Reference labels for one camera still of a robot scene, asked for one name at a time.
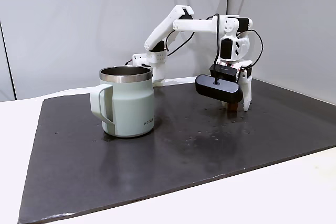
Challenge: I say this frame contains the black camera cable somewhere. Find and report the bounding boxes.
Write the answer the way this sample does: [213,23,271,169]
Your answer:
[211,13,222,86]

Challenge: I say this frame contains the dark grey table mat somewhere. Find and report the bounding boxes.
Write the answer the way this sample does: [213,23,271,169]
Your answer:
[17,76,336,224]

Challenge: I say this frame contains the black oval camera box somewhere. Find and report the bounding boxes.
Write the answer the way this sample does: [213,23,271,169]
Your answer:
[195,64,244,103]

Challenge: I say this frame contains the thin black motor wire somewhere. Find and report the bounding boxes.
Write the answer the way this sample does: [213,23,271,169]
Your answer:
[237,29,264,66]

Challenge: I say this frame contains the black arm wire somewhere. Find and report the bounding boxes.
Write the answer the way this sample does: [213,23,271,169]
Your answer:
[164,30,196,57]

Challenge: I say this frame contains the pale green steel mug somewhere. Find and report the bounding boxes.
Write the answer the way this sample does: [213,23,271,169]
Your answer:
[90,65,155,138]

